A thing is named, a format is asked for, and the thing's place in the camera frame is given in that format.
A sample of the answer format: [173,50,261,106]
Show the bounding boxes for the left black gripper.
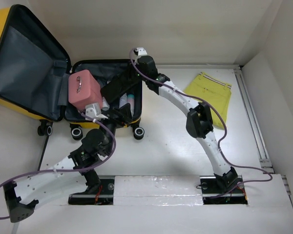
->
[95,103,131,156]

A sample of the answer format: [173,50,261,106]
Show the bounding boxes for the white spray bottle blue text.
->
[119,93,128,108]

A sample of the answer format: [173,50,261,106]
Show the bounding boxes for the black drawstring pouch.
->
[101,69,141,104]

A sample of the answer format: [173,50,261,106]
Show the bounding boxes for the yellow-green shorts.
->
[184,72,232,123]

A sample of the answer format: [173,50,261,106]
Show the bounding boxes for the yellow hard-shell suitcase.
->
[0,4,145,140]

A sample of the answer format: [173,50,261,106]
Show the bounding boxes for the round silver tin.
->
[102,97,110,111]

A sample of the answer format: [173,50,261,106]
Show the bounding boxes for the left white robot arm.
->
[2,104,130,223]

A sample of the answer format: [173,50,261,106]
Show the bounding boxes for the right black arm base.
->
[196,176,248,205]

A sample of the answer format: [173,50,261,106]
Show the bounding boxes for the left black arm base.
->
[68,176,115,206]

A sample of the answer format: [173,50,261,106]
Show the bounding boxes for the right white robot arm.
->
[130,56,238,196]

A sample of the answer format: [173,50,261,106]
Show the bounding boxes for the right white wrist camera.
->
[134,47,148,59]

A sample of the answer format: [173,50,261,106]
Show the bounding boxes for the pink box with handle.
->
[68,70,103,110]

